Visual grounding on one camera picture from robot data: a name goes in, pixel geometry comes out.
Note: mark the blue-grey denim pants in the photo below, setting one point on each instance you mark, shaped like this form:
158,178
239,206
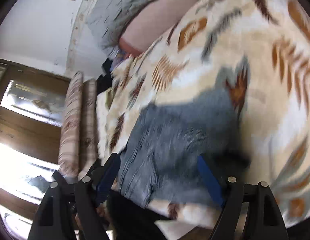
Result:
160,158

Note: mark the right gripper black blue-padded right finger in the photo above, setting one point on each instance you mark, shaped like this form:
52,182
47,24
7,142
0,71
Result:
264,219

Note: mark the black item beside bed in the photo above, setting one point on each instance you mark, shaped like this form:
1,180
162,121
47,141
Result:
105,81

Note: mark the dark wooden window frame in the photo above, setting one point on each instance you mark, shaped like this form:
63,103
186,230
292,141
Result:
31,105

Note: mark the pink bed sheet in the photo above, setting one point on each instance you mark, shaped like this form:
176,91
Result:
153,20

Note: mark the cream leaf-print fleece blanket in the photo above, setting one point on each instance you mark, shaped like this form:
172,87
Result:
259,52

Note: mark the grey quilted pillow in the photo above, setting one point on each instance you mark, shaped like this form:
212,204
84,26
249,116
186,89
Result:
109,18

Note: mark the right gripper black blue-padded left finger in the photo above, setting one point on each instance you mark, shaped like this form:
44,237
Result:
53,219

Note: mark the striped beige rolled mattress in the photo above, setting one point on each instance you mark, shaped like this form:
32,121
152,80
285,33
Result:
68,157

